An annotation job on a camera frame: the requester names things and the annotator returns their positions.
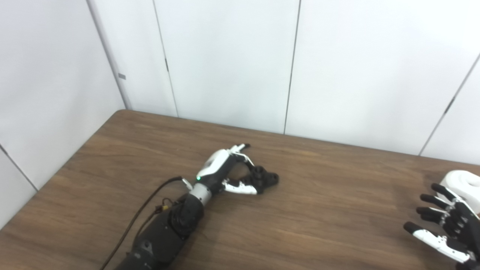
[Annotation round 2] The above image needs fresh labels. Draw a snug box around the black flanged holder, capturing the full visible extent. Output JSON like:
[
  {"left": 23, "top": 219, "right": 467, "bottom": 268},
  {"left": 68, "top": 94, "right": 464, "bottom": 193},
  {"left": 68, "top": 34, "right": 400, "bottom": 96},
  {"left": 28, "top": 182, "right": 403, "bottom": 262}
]
[{"left": 240, "top": 166, "right": 280, "bottom": 195}]

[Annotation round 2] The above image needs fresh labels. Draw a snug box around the round white holed piece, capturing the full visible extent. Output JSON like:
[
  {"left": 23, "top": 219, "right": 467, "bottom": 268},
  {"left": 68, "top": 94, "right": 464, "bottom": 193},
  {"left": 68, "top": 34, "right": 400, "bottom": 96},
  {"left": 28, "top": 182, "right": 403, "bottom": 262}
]
[{"left": 439, "top": 170, "right": 480, "bottom": 215}]

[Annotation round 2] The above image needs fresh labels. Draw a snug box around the thin black wire yellow plug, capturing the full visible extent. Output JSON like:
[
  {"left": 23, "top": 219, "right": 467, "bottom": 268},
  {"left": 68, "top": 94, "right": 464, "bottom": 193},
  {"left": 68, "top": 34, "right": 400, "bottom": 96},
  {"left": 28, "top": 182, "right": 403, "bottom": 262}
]
[{"left": 152, "top": 199, "right": 175, "bottom": 216}]

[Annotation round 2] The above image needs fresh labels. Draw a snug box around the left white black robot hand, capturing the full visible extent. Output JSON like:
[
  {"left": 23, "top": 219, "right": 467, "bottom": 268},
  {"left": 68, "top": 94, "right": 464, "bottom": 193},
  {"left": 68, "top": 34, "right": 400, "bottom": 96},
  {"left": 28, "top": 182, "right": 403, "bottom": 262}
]
[{"left": 189, "top": 143, "right": 259, "bottom": 206}]

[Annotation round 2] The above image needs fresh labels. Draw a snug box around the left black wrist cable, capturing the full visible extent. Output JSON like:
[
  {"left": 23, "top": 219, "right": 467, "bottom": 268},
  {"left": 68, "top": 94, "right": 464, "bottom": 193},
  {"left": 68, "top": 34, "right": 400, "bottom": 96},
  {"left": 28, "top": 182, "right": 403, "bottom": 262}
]
[{"left": 99, "top": 176, "right": 194, "bottom": 270}]

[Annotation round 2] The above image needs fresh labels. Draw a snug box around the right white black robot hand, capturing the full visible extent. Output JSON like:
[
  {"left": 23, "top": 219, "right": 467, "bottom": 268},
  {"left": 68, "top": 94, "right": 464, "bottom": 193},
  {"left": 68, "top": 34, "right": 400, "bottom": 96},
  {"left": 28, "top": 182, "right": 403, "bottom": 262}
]
[{"left": 403, "top": 183, "right": 480, "bottom": 270}]

